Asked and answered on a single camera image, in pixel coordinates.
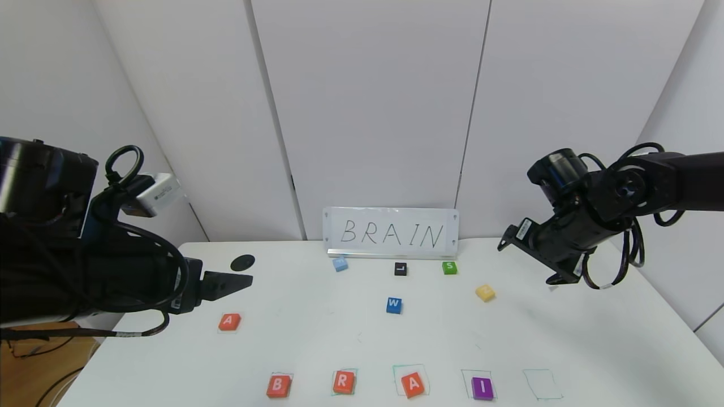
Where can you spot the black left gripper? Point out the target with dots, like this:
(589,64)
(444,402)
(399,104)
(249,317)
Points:
(191,285)

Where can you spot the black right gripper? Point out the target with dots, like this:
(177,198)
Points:
(523,233)

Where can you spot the orange block letter A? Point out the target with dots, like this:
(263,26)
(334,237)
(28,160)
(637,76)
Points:
(413,385)
(229,322)

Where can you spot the yellow letter block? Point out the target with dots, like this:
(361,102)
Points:
(485,293)

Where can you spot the orange block letter R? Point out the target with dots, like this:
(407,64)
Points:
(344,382)

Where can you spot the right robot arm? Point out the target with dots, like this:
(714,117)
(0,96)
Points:
(667,186)

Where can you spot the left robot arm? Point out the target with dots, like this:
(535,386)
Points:
(39,237)

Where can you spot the black table grommet hole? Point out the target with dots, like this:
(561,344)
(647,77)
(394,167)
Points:
(242,263)

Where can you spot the green block letter S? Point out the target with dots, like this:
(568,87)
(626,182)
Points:
(449,268)

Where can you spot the orange block letter B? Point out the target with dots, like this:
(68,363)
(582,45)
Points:
(278,386)

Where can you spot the light blue letter block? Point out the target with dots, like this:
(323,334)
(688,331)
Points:
(340,264)

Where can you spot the black block letter L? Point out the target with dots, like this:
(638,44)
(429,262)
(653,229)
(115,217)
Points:
(400,269)

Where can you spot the purple block letter I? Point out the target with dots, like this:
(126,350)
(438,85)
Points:
(482,389)

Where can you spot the white BRAIN sign board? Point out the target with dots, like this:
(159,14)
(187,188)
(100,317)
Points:
(390,233)

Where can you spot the blue block letter W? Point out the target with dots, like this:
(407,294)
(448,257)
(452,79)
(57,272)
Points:
(394,306)

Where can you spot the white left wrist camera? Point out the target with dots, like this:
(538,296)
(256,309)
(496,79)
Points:
(155,195)

